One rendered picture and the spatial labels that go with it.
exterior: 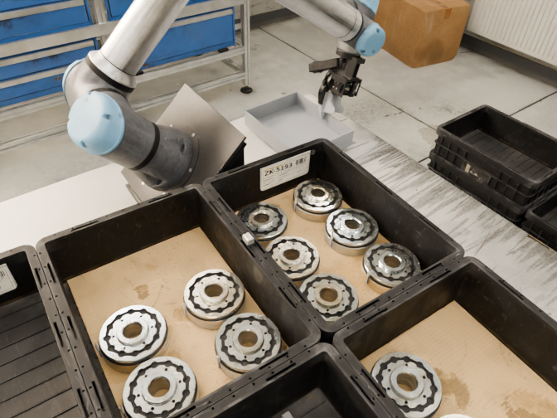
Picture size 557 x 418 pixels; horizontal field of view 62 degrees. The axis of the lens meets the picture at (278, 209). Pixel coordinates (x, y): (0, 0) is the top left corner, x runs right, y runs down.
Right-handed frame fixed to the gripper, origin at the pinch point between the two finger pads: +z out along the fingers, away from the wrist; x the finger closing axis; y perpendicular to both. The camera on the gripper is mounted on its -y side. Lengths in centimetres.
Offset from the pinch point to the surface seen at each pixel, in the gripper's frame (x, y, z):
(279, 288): -65, 53, 0
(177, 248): -66, 28, 11
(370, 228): -37, 49, -1
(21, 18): -41, -145, 18
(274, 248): -55, 41, 4
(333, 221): -41, 43, 0
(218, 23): 60, -139, 12
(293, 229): -46, 37, 5
